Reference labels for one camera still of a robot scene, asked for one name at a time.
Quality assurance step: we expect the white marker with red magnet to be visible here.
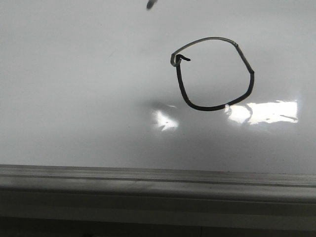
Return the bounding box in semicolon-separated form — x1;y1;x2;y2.
146;0;158;10

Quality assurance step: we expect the white whiteboard with aluminium frame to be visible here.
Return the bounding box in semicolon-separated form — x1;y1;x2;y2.
0;0;316;237

